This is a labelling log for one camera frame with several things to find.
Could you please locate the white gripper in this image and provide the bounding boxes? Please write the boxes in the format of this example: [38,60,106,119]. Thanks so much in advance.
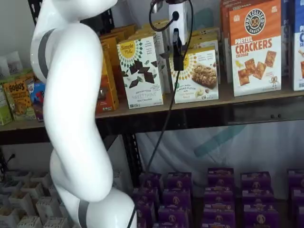
[168,2,189,71]

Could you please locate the Simple Mills almond bars box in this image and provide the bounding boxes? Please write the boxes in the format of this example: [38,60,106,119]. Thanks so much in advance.
[189,36,221,48]
[190,26,222,40]
[187,42,221,85]
[169,46,219,105]

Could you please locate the Simple Mills Sweet Thins box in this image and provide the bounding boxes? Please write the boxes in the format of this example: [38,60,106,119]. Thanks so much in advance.
[127,28,171,95]
[116,36,164,110]
[141,20,170,33]

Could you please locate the orange Pretzel Crackers box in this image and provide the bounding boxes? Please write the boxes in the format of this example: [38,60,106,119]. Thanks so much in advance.
[218,0,235,84]
[228,0,283,97]

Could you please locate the wooden shelf board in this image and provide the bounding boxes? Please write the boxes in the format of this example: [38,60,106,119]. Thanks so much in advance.
[0,120,49,133]
[95,80,304,119]

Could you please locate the orange Revival snack box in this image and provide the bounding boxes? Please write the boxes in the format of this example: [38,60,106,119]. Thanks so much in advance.
[96,45,119,112]
[99,33,126,100]
[111,23,137,40]

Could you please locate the blue white cracker box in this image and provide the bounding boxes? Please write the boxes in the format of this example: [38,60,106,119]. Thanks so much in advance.
[292,0,304,92]
[281,0,295,77]

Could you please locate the purple Annie's box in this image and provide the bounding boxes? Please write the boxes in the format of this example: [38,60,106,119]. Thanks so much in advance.
[152,222,189,228]
[241,189,276,205]
[243,203,280,228]
[138,172,164,190]
[135,201,156,228]
[204,186,236,204]
[162,189,192,207]
[165,171,193,190]
[286,168,304,190]
[132,187,160,206]
[240,171,272,190]
[202,201,236,228]
[291,187,304,207]
[207,168,235,188]
[157,205,190,224]

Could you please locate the white cardboard box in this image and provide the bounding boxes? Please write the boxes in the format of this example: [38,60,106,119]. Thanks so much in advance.
[111,169,131,188]

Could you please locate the blue red snack box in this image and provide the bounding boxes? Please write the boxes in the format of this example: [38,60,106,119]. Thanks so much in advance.
[25,76,48,122]

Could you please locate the orange Bobo's snack box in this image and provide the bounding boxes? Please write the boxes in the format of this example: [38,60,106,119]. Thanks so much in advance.
[2,79,37,122]

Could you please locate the green snack box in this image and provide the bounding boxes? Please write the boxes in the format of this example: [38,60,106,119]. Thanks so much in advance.
[0,82,13,126]

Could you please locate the white paper pouch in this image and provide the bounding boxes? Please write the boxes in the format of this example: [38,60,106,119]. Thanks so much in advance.
[6,51,23,75]
[0,57,10,80]

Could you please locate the white paper carton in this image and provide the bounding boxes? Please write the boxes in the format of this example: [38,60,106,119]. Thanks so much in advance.
[17,215,44,228]
[0,207,21,228]
[43,216,69,228]
[30,172,52,188]
[8,191,36,217]
[11,170,33,183]
[35,196,62,219]
[20,182,45,200]
[1,180,23,196]

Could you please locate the long black cable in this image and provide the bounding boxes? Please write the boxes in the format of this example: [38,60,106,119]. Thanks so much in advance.
[128,0,193,228]

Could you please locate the short black looped cable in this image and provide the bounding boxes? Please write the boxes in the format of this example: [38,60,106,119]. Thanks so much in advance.
[148,0,180,31]

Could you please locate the black power plug cable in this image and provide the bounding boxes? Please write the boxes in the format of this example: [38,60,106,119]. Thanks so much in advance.
[5,153,16,166]

